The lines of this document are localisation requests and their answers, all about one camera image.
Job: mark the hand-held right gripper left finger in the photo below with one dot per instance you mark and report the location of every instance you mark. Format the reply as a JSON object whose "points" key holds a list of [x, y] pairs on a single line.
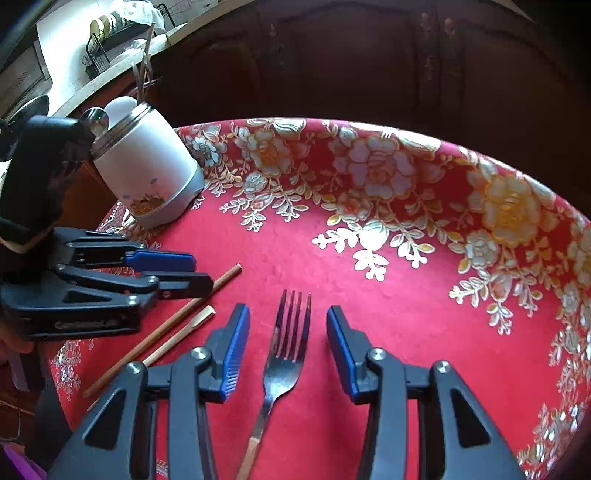
{"points": [[235, 350]]}

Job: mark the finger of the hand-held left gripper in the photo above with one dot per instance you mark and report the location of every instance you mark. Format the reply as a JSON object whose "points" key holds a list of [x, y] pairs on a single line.
{"points": [[161, 262], [184, 284]]}

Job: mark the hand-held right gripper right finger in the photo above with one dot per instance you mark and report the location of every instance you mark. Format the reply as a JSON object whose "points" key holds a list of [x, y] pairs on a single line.
{"points": [[341, 350]]}

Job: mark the light wooden chopstick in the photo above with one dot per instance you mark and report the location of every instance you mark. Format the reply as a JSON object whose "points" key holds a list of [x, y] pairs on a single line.
{"points": [[137, 83], [147, 55], [184, 333]]}

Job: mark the metal fork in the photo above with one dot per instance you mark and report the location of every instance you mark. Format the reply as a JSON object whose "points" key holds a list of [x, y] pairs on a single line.
{"points": [[281, 369]]}

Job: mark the brown wooden chopstick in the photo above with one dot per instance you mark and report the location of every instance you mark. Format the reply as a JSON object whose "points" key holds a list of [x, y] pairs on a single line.
{"points": [[152, 339], [150, 90]]}

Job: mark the metal spoon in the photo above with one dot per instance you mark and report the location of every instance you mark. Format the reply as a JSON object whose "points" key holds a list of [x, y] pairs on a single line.
{"points": [[94, 117]]}

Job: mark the white ceramic spoon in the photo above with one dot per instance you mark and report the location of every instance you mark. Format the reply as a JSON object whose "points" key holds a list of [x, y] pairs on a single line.
{"points": [[121, 108]]}

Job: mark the red floral tablecloth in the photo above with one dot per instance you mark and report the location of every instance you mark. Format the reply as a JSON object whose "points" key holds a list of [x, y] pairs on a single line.
{"points": [[369, 277]]}

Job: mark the stone countertop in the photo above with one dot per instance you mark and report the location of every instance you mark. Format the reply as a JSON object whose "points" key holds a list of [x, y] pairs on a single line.
{"points": [[92, 87]]}

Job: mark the cream plate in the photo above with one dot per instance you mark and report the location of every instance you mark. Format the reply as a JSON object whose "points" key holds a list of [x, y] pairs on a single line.
{"points": [[99, 25]]}

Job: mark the white cloth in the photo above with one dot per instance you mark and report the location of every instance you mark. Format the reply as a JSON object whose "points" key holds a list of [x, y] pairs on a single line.
{"points": [[138, 9]]}

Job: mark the purple plastic item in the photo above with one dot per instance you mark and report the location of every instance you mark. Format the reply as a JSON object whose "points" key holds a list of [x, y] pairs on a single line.
{"points": [[23, 464]]}

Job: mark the dark wooden cabinet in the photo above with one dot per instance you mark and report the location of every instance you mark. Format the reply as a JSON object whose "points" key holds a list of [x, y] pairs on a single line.
{"points": [[369, 60]]}

